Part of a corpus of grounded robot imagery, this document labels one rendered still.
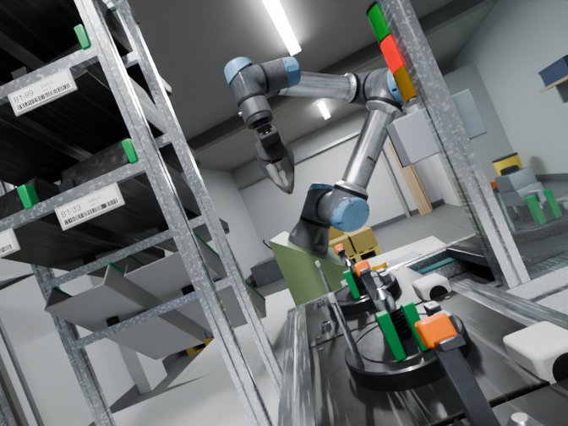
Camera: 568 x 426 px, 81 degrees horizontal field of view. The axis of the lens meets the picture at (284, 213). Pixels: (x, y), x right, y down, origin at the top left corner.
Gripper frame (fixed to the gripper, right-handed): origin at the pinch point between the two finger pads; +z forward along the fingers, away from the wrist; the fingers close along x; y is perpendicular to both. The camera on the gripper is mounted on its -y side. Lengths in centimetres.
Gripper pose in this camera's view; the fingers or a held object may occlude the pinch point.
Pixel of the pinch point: (288, 188)
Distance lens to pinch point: 83.5
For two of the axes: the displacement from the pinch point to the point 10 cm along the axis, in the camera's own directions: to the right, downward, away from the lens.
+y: 0.4, 0.0, 10.0
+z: 3.9, 9.2, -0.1
